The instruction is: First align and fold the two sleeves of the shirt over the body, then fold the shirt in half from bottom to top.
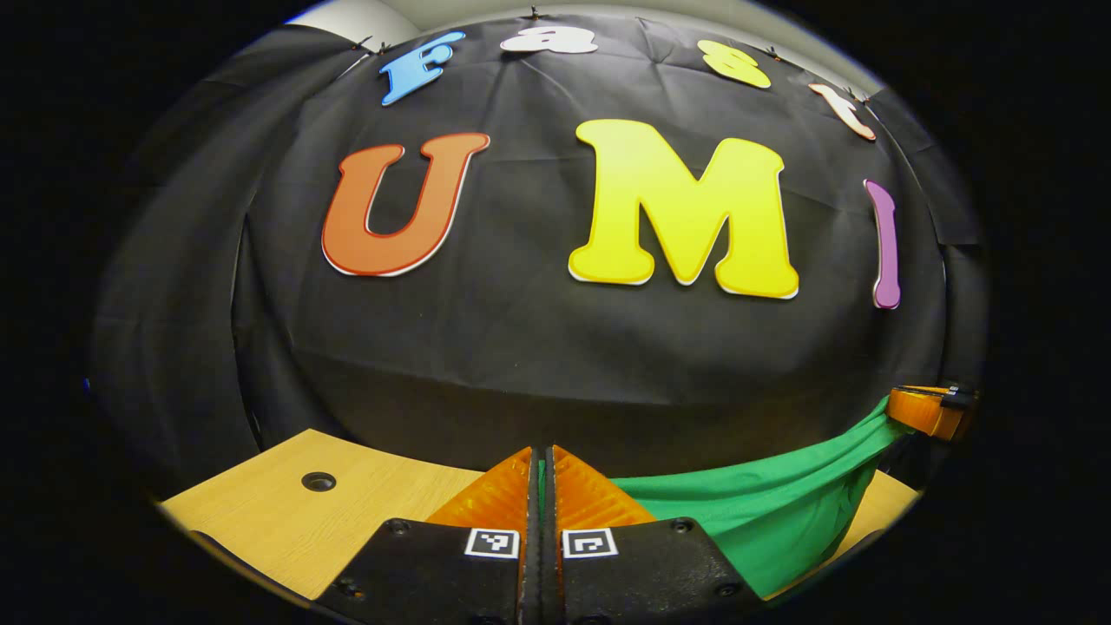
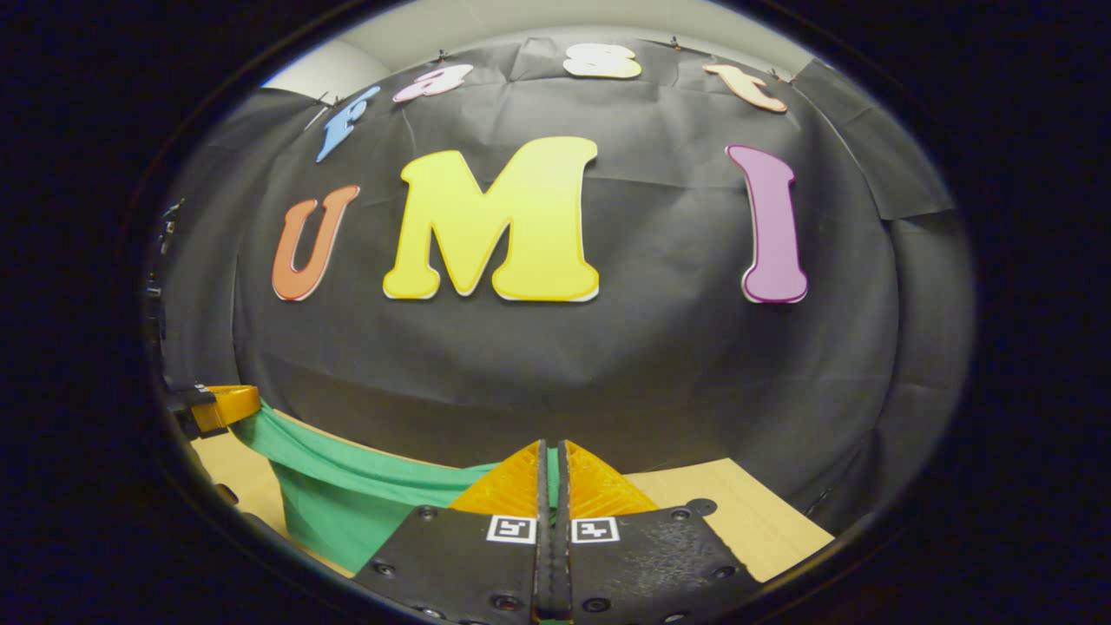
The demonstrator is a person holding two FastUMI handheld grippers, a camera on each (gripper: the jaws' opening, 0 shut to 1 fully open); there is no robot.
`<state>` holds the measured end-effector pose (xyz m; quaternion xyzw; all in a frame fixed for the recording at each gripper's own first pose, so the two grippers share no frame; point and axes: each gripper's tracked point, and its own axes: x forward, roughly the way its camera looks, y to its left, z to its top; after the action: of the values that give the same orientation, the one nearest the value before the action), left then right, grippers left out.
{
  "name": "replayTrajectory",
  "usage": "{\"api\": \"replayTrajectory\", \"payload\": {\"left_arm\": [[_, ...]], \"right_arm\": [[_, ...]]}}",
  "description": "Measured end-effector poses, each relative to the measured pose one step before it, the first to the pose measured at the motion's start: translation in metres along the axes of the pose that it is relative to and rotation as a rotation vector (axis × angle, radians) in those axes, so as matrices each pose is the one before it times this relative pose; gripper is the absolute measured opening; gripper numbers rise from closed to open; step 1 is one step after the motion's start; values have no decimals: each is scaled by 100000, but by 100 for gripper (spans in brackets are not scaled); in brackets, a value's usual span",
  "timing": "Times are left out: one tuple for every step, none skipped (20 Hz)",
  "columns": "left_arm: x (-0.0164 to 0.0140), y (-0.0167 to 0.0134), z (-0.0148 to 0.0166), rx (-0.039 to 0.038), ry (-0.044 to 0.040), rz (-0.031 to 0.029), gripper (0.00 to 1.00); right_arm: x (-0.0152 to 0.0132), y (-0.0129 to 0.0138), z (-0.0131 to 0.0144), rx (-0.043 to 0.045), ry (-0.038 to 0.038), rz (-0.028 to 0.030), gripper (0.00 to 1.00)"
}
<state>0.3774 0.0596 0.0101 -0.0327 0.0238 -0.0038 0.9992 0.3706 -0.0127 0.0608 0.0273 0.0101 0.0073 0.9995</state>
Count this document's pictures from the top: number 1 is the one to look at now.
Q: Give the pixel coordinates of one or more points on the green T-shirt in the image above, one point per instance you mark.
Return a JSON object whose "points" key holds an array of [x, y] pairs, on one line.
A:
{"points": [[764, 512]]}

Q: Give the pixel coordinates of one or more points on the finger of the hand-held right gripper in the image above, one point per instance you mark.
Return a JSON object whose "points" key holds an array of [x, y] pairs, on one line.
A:
{"points": [[924, 410]]}

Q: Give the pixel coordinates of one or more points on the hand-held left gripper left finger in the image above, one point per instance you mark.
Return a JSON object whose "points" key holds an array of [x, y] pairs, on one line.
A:
{"points": [[529, 582]]}

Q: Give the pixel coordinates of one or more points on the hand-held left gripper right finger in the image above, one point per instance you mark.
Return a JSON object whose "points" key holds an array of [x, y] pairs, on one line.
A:
{"points": [[553, 582]]}

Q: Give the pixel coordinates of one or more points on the black backdrop cloth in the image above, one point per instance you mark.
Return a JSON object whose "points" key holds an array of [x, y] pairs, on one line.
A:
{"points": [[521, 365]]}

